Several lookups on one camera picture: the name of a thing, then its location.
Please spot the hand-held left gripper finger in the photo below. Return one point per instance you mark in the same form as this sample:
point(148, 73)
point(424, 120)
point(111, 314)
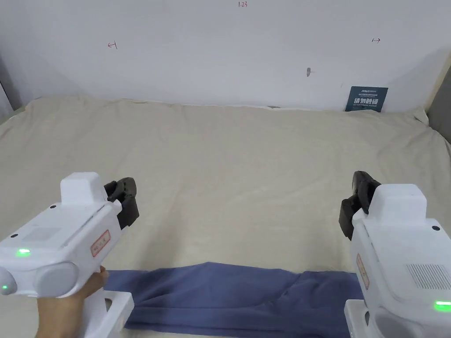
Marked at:
point(128, 211)
point(123, 188)

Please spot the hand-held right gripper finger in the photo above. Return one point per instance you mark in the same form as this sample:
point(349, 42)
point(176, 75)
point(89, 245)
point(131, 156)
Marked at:
point(348, 214)
point(364, 190)

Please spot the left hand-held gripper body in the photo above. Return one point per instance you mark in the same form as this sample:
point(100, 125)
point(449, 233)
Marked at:
point(67, 229)

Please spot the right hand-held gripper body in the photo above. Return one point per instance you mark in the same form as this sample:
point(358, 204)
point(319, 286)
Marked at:
point(398, 246)

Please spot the person's left hand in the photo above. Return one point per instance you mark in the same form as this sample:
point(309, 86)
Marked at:
point(63, 317)

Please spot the dark blue printed card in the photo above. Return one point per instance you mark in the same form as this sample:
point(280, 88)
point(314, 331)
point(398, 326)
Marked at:
point(366, 100)

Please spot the bed with beige sheet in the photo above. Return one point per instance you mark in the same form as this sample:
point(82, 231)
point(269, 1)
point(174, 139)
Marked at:
point(229, 169)

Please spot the grey padded headboard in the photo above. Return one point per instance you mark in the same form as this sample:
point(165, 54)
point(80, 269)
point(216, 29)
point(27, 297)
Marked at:
point(440, 109)

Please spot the blue garment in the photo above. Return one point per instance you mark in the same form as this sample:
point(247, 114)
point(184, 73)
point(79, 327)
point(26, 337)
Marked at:
point(229, 295)

